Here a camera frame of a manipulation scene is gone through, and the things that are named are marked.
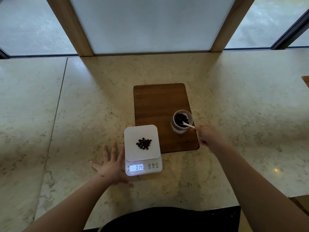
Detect person's left hand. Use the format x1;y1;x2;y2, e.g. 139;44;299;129
90;141;134;188

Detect person's right hand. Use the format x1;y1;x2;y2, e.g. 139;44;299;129
195;125;226;153

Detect person's right forearm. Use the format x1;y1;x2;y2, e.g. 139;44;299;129
211;140;309;232

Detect person's left forearm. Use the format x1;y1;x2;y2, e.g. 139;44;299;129
23;174;114;232

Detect clear glass jar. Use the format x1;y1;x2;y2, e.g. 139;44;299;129
170;110;194;135

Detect coffee beans in jar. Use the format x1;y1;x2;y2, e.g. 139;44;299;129
174;113;190;128

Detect white digital kitchen scale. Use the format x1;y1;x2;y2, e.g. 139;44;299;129
124;125;163;177

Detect pile of loose coffee beans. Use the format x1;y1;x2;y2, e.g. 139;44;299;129
136;137;152;150

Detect dark wooden board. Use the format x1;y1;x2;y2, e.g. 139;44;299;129
133;83;200;154

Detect person's black clothing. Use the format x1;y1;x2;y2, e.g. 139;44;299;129
100;206;241;232

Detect white partition panel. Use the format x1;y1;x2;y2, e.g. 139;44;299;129
69;0;237;55

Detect wooden partition post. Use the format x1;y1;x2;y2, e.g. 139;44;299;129
210;0;257;53
45;0;94;57

